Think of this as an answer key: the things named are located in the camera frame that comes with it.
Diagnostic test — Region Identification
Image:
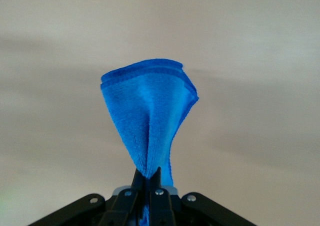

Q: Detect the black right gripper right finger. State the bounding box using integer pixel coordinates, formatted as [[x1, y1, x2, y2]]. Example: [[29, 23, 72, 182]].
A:
[[149, 166, 176, 226]]

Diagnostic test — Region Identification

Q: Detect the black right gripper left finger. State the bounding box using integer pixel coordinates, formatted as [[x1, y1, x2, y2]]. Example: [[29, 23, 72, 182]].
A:
[[98, 168, 146, 226]]

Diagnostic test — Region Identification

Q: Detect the blue microfibre towel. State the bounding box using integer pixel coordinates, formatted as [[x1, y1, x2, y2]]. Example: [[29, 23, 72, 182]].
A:
[[100, 58, 200, 226]]

